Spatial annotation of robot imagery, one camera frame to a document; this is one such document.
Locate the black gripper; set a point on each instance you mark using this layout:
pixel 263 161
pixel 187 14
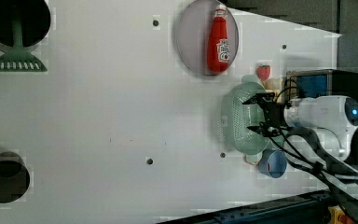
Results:
pixel 274 122

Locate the green plastic strainer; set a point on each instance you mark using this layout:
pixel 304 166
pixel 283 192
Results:
pixel 236 117

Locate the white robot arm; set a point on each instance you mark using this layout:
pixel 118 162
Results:
pixel 333 117

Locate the red strawberry toy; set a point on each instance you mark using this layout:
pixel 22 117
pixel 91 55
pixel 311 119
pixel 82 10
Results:
pixel 263 72

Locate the blue cup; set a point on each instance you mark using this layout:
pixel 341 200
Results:
pixel 273 163

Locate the black toaster oven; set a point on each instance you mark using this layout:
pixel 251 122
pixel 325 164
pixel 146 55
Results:
pixel 318 83

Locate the red ketchup bottle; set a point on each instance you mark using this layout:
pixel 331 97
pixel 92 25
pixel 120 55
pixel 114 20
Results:
pixel 218 54

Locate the grey round plate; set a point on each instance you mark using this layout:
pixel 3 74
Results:
pixel 192 34

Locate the green slotted spatula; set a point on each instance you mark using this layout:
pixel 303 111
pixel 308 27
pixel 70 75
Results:
pixel 18 59

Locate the black round container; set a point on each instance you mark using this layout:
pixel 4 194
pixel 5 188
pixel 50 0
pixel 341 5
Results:
pixel 14 177

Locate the black round pot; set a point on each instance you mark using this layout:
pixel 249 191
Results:
pixel 32 16

